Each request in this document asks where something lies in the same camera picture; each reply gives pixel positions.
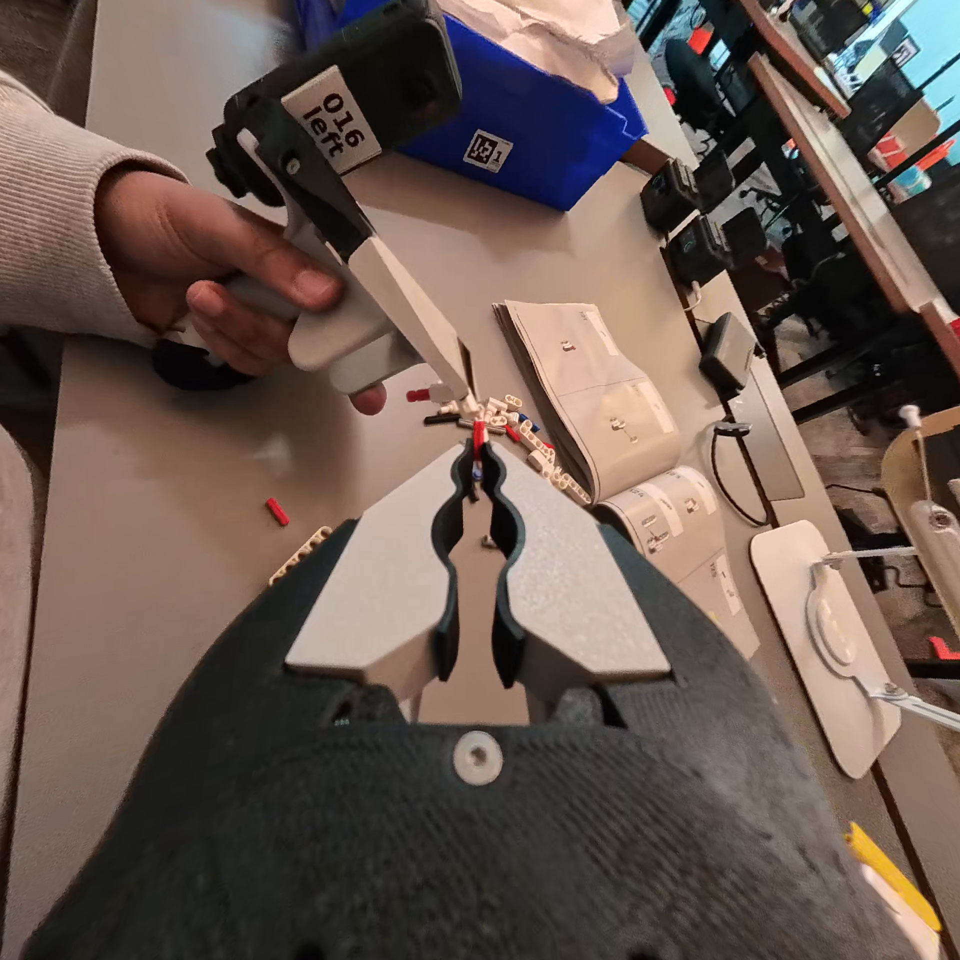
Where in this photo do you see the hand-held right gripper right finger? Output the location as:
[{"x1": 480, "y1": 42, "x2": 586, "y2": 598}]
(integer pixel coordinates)
[{"x1": 483, "y1": 441, "x2": 671, "y2": 723}]

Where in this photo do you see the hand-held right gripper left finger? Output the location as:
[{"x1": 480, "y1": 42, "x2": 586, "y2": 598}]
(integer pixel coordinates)
[{"x1": 285, "y1": 442, "x2": 470, "y2": 725}]

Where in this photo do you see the pile of small lego pieces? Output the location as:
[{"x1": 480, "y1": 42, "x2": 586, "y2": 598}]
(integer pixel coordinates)
[{"x1": 438, "y1": 390, "x2": 594, "y2": 505}]

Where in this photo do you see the person's left forearm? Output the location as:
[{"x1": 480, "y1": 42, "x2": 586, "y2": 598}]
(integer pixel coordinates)
[{"x1": 0, "y1": 71, "x2": 190, "y2": 342}]

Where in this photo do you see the beige lego beam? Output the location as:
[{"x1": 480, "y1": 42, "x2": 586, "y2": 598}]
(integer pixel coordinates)
[{"x1": 268, "y1": 525, "x2": 333, "y2": 587}]

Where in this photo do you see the lego instruction booklet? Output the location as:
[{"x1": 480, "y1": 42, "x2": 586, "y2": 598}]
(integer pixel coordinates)
[{"x1": 493, "y1": 300, "x2": 762, "y2": 661}]

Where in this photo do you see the person's left hand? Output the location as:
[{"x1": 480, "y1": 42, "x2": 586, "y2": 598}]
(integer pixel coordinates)
[{"x1": 96, "y1": 168, "x2": 388, "y2": 418}]

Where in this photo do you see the blue plastic bin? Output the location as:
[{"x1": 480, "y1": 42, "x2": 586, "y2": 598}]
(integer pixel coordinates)
[{"x1": 296, "y1": 0, "x2": 650, "y2": 213}]

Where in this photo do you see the crumpled white paper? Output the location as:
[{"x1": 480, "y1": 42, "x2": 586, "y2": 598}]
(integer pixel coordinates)
[{"x1": 450, "y1": 0, "x2": 639, "y2": 106}]

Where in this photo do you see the white stand base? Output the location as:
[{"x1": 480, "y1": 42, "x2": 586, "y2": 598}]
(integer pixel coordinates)
[{"x1": 750, "y1": 519, "x2": 903, "y2": 780}]

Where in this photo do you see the black power adapter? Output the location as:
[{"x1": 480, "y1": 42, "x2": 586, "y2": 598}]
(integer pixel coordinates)
[{"x1": 699, "y1": 312, "x2": 757, "y2": 391}]

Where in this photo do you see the black office chair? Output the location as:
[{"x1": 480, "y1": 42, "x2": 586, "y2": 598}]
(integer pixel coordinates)
[{"x1": 663, "y1": 37, "x2": 735, "y2": 130}]

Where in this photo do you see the yellow plastic piece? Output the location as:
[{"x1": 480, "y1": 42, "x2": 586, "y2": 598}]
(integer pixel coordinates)
[{"x1": 843, "y1": 821, "x2": 942, "y2": 935}]

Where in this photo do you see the long wooden desk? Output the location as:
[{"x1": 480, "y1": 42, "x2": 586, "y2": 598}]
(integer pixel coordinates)
[{"x1": 738, "y1": 0, "x2": 960, "y2": 369}]

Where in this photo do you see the black cable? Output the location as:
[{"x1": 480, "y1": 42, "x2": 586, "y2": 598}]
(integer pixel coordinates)
[{"x1": 708, "y1": 420, "x2": 774, "y2": 528}]

